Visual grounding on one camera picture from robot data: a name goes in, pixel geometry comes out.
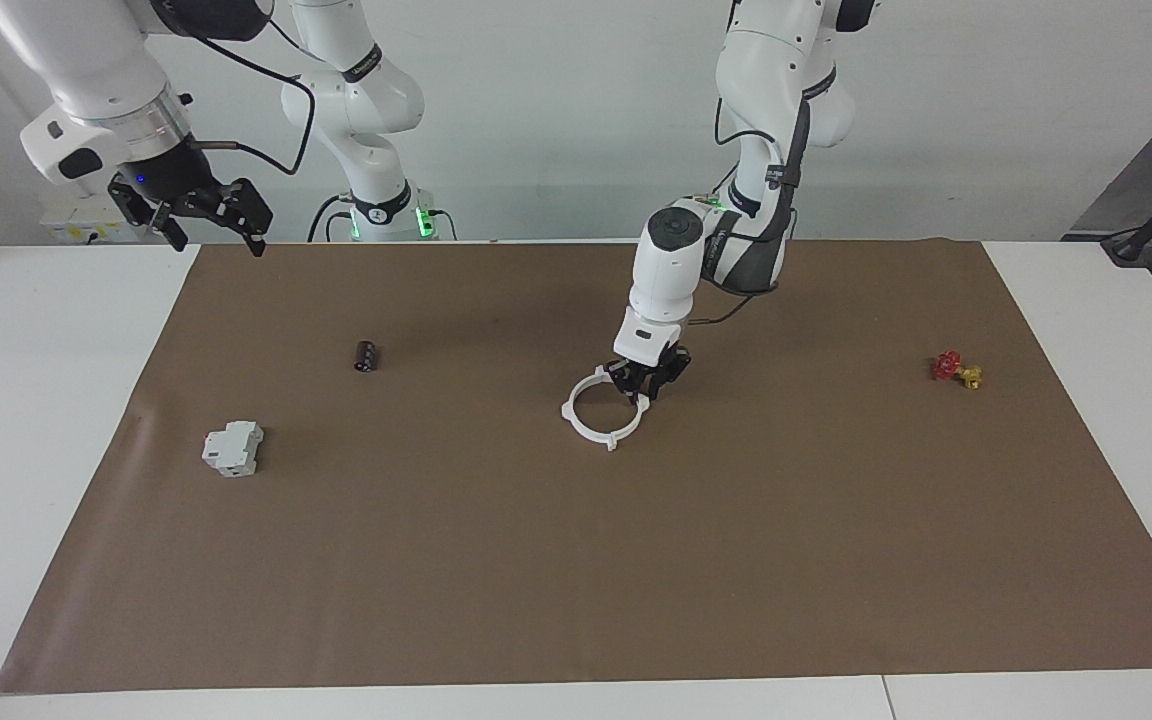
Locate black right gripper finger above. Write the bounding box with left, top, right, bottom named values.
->
left=108, top=185, right=187, bottom=253
left=198, top=178, right=273, bottom=258

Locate white half ring pipe clamp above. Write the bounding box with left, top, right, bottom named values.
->
left=561, top=365, right=619, bottom=453
left=596, top=368, right=653, bottom=451

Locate white power strip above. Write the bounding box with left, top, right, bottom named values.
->
left=41, top=195, right=137, bottom=247

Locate brown paper table mat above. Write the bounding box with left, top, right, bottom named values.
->
left=0, top=238, right=1152, bottom=695

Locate white circuit breaker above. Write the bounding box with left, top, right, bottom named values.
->
left=201, top=420, right=265, bottom=478

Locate red and yellow valve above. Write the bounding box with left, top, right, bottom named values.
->
left=932, top=351, right=985, bottom=391

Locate black right base cable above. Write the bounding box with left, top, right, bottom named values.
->
left=306, top=193, right=355, bottom=243

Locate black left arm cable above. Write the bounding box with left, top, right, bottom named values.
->
left=686, top=100, right=809, bottom=328

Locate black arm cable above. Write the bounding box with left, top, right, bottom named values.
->
left=141, top=0, right=319, bottom=177
left=686, top=100, right=809, bottom=328

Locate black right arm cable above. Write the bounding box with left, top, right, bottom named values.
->
left=141, top=0, right=319, bottom=177

